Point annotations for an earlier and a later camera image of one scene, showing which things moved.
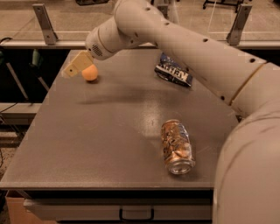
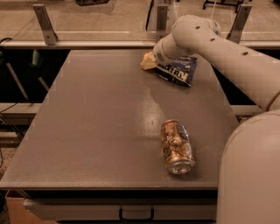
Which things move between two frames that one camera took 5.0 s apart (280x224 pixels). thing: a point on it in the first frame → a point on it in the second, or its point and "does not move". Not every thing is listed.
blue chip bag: [169, 69] does not move
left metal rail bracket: [45, 23] does not move
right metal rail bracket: [233, 36] does not move
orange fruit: [91, 73] → [146, 54]
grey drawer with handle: [120, 209] does not move
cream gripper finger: [82, 59] → [149, 63]
